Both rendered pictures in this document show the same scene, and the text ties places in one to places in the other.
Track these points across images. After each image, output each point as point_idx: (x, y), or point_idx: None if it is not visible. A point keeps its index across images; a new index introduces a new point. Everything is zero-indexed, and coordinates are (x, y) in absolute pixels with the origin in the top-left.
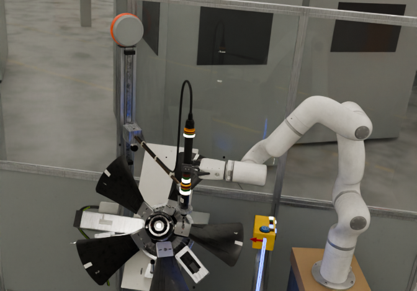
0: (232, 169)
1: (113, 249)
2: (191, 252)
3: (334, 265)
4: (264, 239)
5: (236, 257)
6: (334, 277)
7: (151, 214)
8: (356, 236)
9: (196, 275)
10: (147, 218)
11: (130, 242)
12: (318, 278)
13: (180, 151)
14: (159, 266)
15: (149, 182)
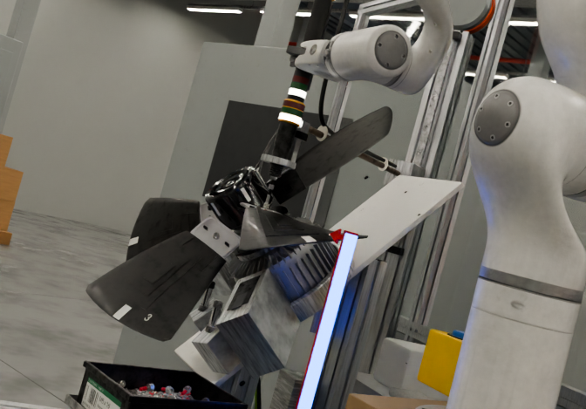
0: (339, 35)
1: (169, 221)
2: (262, 278)
3: (464, 350)
4: (346, 230)
5: (267, 244)
6: (454, 399)
7: (238, 169)
8: (527, 216)
9: (228, 313)
10: (229, 173)
11: (193, 220)
12: (425, 407)
13: (432, 185)
14: (175, 242)
15: (349, 222)
